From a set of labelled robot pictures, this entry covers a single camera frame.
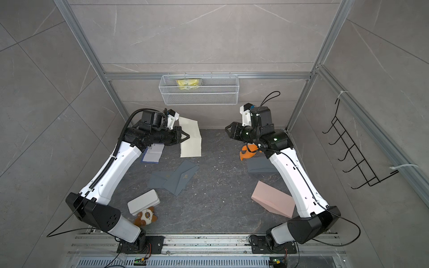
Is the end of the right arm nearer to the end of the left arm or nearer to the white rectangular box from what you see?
the end of the left arm

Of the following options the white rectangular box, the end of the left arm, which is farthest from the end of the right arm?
the white rectangular box

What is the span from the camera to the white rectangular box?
32.2 inches
